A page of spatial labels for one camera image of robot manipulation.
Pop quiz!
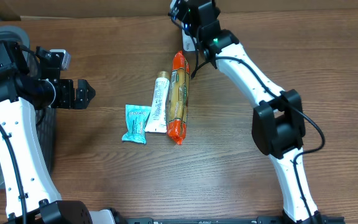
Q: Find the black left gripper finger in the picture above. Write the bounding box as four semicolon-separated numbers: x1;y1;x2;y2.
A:
75;90;96;109
76;79;96;93

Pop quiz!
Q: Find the teal snack packet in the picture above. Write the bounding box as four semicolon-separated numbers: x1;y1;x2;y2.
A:
122;105;151;144

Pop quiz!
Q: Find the white tube with gold cap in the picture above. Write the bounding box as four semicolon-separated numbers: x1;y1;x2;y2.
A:
145;71;170;133

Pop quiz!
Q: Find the orange spaghetti packet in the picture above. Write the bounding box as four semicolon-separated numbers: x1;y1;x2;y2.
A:
167;51;190;145

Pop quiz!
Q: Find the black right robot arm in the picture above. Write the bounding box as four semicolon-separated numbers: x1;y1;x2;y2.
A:
168;0;323;223

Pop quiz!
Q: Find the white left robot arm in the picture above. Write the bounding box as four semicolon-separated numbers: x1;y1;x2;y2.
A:
0;40;119;223

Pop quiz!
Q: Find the white barcode scanner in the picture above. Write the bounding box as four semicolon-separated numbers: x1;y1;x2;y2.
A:
182;30;196;52

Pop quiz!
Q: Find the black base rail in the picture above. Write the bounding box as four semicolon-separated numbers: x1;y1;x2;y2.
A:
126;215;346;224

